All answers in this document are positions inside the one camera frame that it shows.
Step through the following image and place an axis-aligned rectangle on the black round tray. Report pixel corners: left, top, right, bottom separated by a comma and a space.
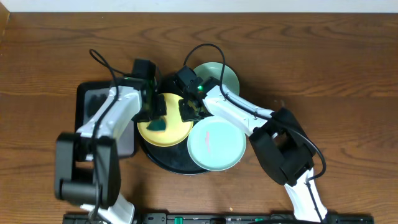
141, 77, 210, 175

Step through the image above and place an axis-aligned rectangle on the mint green plate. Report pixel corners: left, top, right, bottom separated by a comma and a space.
187, 116, 246, 171
193, 62, 240, 95

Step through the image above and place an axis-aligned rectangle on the mint green front plate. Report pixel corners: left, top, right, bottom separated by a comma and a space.
187, 116, 246, 171

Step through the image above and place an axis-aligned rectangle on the mint green rear plate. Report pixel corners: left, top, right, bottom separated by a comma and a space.
193, 62, 240, 95

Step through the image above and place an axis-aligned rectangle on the green yellow sponge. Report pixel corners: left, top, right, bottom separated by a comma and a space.
146, 118, 166, 131

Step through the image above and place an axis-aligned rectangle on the black rectangular tray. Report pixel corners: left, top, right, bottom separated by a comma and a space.
75, 81, 136, 159

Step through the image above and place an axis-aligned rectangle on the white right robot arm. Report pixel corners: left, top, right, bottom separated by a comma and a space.
175, 78, 328, 223

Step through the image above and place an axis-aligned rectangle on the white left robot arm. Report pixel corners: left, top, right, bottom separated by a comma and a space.
54, 78, 166, 223

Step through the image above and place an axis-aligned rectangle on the yellow plate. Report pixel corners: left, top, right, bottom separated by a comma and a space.
137, 93, 193, 147

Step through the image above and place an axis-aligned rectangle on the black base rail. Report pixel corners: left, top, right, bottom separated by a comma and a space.
62, 212, 376, 224

